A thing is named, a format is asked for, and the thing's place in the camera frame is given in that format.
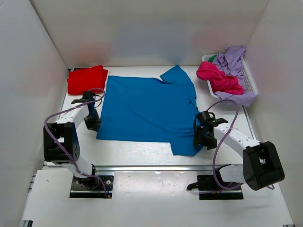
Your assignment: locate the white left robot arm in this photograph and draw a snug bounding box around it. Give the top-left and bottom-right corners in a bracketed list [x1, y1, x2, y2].
[43, 88, 105, 188]

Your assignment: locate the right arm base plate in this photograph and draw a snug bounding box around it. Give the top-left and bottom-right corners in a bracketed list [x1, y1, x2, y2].
[187, 175, 244, 201]

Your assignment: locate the white plastic basket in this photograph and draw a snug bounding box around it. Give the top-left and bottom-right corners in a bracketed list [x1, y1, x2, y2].
[202, 54, 258, 107]

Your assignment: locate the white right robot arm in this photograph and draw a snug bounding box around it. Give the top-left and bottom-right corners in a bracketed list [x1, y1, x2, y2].
[194, 111, 285, 191]

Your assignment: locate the blue t shirt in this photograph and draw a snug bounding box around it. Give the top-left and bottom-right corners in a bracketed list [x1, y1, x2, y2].
[96, 66, 203, 157]

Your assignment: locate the red folded t shirt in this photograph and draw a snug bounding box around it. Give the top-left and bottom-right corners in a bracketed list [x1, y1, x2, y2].
[67, 65, 108, 96]

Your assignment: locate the green t shirt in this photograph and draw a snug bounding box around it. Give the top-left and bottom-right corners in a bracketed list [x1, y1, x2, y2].
[208, 55, 216, 63]

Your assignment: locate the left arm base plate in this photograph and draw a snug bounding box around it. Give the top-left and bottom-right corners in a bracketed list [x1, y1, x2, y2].
[70, 172, 114, 199]

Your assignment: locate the pink t shirt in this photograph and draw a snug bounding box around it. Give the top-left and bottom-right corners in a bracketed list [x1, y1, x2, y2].
[196, 61, 244, 95]

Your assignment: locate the lavender t shirt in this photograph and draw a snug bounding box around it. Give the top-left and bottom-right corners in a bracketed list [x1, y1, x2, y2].
[212, 46, 256, 107]

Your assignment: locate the aluminium table edge rail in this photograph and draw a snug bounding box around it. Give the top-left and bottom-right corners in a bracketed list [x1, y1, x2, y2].
[42, 66, 266, 172]

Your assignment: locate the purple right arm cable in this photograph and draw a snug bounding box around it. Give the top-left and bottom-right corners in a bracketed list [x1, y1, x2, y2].
[198, 99, 275, 195]

